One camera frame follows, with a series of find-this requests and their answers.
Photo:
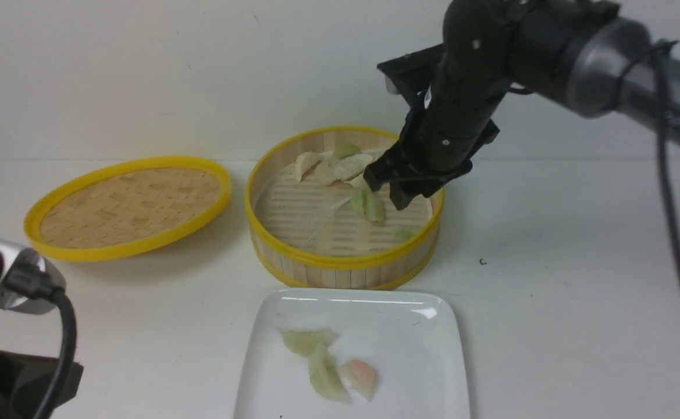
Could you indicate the white dumpling steamer middle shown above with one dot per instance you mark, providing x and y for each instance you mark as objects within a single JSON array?
[{"x": 324, "y": 173}]

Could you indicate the green dumpling on plate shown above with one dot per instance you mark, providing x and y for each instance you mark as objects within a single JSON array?
[
  {"x": 324, "y": 377},
  {"x": 303, "y": 343}
]

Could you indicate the white dumpling in steamer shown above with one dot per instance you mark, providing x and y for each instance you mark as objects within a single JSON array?
[{"x": 350, "y": 167}]

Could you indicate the green dumpling steamer back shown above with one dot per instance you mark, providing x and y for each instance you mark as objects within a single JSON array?
[{"x": 344, "y": 150}]

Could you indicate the pink dumpling on plate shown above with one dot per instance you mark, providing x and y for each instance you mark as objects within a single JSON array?
[{"x": 361, "y": 376}]

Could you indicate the green dumpling in steamer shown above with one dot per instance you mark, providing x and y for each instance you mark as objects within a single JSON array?
[{"x": 367, "y": 206}]

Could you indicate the small green dumpling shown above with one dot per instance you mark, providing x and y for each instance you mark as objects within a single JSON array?
[{"x": 404, "y": 234}]

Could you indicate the white square plate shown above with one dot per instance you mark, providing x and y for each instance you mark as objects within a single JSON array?
[{"x": 411, "y": 339}]

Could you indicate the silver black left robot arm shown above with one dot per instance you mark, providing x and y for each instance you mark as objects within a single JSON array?
[{"x": 34, "y": 386}]

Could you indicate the white dumpling steamer left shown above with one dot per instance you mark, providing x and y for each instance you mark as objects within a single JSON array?
[{"x": 304, "y": 163}]

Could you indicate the yellow rimmed bamboo steamer basket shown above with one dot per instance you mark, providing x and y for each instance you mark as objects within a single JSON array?
[{"x": 296, "y": 268}]

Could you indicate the green dumpling on plate top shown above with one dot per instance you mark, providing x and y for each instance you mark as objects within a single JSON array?
[{"x": 303, "y": 343}]

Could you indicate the yellow rimmed bamboo steamer lid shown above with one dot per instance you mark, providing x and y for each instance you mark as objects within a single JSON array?
[{"x": 128, "y": 209}]

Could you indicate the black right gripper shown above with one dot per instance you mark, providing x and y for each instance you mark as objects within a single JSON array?
[{"x": 440, "y": 133}]

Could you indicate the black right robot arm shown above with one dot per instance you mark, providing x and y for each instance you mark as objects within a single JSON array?
[{"x": 582, "y": 55}]

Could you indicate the green dumpling on plate bottom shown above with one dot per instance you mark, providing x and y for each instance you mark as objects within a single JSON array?
[{"x": 324, "y": 377}]

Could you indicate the white dumpling steamer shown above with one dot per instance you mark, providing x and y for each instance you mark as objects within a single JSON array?
[
  {"x": 324, "y": 173},
  {"x": 304, "y": 163}
]

